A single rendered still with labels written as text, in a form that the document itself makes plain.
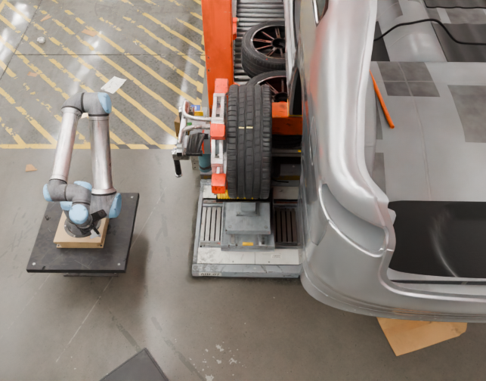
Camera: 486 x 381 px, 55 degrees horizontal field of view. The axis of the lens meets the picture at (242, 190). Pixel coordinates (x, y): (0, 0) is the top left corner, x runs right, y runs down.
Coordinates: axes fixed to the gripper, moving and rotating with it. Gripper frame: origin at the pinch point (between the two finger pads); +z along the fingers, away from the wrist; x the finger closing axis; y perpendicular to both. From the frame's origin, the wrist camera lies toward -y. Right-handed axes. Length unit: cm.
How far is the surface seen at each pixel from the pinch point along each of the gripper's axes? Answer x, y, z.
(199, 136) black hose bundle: 3, -71, -41
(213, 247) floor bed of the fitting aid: 47, -55, 45
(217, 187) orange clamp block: 30, -63, -34
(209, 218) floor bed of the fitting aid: 28, -67, 55
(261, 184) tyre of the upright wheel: 42, -84, -36
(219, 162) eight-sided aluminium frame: 20, -71, -40
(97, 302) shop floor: 31, 26, 46
